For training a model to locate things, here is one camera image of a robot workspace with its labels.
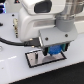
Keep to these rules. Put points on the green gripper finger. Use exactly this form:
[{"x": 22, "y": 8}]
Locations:
[
  {"x": 65, "y": 47},
  {"x": 46, "y": 51}
]

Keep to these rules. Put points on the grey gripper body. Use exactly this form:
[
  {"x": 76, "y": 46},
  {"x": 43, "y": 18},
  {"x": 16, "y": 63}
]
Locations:
[{"x": 53, "y": 36}]

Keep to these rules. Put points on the blue gear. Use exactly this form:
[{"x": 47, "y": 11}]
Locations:
[{"x": 54, "y": 50}]

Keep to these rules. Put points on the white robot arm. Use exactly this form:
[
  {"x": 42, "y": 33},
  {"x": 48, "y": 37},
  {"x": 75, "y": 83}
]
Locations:
[{"x": 48, "y": 24}]

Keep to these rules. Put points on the beige connector block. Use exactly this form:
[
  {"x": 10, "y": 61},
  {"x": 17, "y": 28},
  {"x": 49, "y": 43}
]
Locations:
[{"x": 15, "y": 22}]

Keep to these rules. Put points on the black-framed peg base plate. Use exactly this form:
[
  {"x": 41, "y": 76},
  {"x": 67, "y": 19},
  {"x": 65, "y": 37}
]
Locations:
[{"x": 42, "y": 60}]

